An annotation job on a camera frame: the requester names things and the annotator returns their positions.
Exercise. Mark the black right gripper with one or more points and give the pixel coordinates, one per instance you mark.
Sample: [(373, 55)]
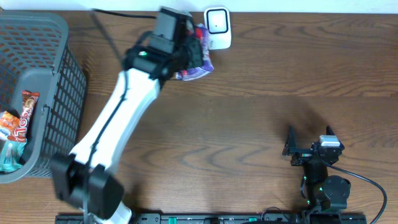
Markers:
[(303, 155)]

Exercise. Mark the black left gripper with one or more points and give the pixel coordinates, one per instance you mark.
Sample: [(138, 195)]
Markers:
[(193, 52)]

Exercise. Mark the purple snack box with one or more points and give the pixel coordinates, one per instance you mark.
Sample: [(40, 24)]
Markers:
[(195, 73)]

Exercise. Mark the red-brown candy bar wrapper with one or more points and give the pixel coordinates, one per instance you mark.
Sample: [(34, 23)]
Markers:
[(29, 100)]

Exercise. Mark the orange snack packet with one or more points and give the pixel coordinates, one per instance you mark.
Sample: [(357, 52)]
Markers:
[(9, 123)]

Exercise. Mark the teal snack packet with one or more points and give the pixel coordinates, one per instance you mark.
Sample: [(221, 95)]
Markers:
[(11, 152)]

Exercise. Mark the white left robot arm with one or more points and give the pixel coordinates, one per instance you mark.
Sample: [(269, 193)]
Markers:
[(84, 178)]

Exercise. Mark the white barcode scanner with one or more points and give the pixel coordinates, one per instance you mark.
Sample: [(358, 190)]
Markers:
[(218, 22)]

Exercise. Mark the grey plastic mesh basket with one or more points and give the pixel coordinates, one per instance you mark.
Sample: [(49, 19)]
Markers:
[(35, 56)]

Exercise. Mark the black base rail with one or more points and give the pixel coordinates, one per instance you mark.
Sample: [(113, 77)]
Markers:
[(155, 218)]

